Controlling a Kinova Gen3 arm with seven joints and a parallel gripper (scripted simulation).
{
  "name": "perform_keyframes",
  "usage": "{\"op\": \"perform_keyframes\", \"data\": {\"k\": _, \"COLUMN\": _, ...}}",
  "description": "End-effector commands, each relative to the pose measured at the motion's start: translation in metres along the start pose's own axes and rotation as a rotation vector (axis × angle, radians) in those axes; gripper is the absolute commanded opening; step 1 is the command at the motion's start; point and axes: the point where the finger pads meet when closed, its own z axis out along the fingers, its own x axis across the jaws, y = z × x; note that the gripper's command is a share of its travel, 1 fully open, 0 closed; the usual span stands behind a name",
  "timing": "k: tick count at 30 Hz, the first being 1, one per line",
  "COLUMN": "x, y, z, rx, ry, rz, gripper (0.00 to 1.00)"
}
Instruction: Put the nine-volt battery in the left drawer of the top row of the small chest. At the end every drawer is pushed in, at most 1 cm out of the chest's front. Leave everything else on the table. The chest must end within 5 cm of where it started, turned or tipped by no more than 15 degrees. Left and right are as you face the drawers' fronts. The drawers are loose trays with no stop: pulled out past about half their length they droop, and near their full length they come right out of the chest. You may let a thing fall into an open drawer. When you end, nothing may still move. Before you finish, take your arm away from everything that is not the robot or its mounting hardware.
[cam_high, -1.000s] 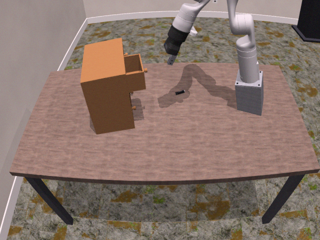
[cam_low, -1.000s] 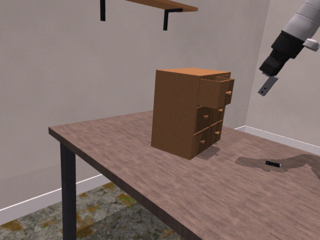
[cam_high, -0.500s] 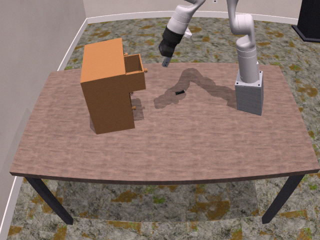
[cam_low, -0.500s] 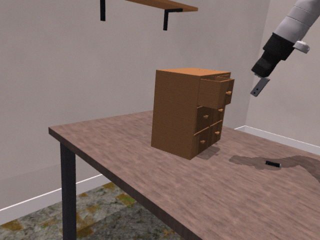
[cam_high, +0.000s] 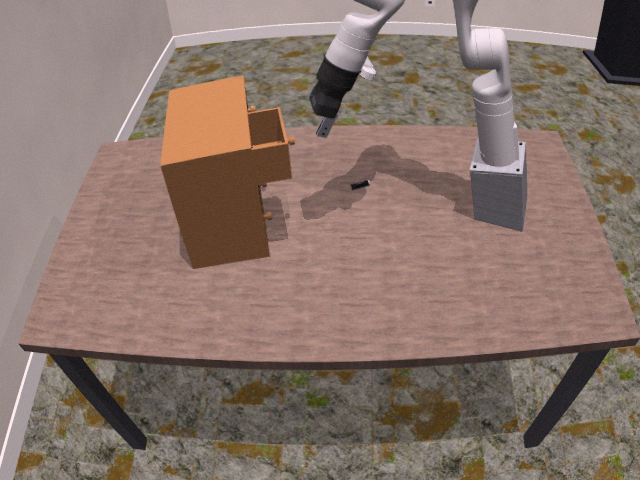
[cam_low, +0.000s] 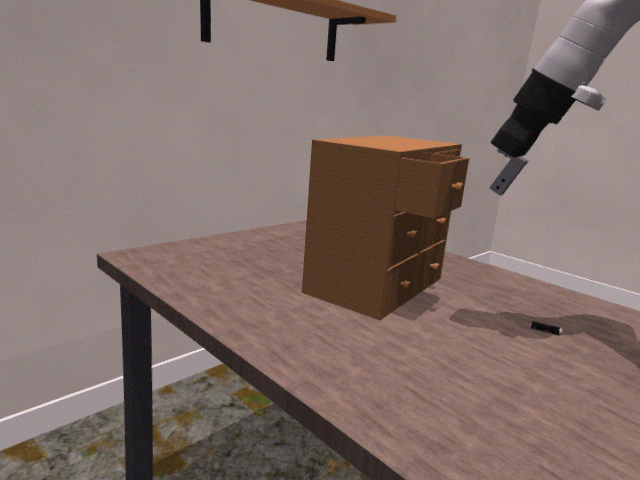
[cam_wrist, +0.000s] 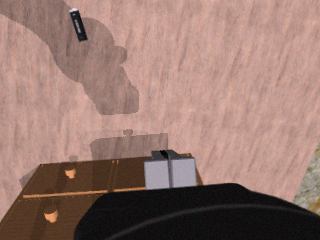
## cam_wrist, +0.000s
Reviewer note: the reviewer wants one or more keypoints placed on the small brown wooden chest of drawers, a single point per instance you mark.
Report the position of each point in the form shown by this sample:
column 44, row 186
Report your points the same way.
column 111, row 186

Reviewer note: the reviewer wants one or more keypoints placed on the brown wooden drawer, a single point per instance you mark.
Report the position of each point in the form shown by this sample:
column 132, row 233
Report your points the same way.
column 36, row 220
column 130, row 175
column 78, row 178

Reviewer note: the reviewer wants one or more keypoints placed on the black battery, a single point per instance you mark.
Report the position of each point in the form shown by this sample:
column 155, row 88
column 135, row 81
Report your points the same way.
column 78, row 24

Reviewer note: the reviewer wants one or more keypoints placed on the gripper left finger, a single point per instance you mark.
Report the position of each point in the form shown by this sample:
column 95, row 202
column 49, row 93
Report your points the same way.
column 157, row 171

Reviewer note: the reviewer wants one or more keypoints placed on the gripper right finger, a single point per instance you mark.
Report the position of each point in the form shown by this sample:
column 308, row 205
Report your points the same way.
column 182, row 170

